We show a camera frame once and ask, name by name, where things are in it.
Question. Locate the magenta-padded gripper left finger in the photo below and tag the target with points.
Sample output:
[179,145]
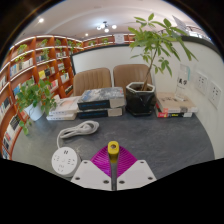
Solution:
[90,175]

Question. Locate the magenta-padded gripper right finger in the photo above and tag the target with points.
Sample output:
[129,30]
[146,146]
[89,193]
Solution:
[138,175]

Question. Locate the yellow charger block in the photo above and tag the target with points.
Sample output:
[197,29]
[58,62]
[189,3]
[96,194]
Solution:
[113,151]

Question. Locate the round white power strip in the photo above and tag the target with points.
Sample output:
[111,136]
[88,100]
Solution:
[65,161]

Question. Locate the dark blue book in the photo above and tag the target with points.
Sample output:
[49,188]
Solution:
[96,114]

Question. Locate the thin white book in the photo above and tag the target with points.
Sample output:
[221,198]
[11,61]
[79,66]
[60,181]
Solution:
[61,117]

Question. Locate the tall plant in black pot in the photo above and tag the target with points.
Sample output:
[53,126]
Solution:
[140,101]

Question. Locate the white book with pink print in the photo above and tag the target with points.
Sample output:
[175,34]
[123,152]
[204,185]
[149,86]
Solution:
[66,105]

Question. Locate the thick blue-grey cover book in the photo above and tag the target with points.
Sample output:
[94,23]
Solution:
[100,96]

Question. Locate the beige cover book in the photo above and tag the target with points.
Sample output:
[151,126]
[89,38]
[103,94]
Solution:
[175,101]

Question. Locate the leafy plant in white pot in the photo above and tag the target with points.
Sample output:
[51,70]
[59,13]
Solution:
[33,110]

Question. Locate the tan upholstered chair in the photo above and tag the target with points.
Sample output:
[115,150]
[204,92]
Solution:
[91,81]
[131,75]

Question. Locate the clear acrylic sign stand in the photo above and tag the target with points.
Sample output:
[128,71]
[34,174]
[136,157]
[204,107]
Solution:
[182,81]

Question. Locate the orange wooden bookshelf unit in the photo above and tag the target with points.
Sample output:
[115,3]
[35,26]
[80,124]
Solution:
[25,66]

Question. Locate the ceiling lamp with round bulbs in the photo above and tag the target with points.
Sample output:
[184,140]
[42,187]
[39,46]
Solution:
[106,27]

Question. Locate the white sign card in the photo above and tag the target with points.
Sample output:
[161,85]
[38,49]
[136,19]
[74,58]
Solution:
[180,24]

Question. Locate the recessed ceiling spotlights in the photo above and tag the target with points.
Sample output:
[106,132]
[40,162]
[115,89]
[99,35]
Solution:
[40,20]

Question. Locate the white wall socket panel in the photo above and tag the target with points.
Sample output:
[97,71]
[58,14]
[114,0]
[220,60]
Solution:
[202,83]
[215,94]

